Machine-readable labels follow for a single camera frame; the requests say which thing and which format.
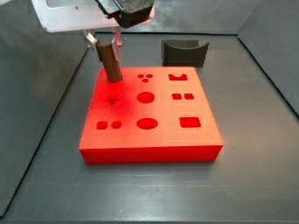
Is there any red shape sorter block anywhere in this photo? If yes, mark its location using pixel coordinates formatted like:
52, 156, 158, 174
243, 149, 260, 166
79, 66, 223, 165

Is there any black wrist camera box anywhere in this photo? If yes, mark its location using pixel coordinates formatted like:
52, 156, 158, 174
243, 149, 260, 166
95, 0, 155, 28

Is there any brown hexagonal peg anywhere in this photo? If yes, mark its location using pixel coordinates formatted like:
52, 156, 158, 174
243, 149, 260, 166
96, 40, 123, 83

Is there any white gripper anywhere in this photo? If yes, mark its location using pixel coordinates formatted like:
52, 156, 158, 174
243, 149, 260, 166
32, 0, 156, 63

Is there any black curved holder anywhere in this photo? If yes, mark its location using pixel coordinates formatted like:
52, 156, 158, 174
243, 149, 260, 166
162, 39, 210, 67

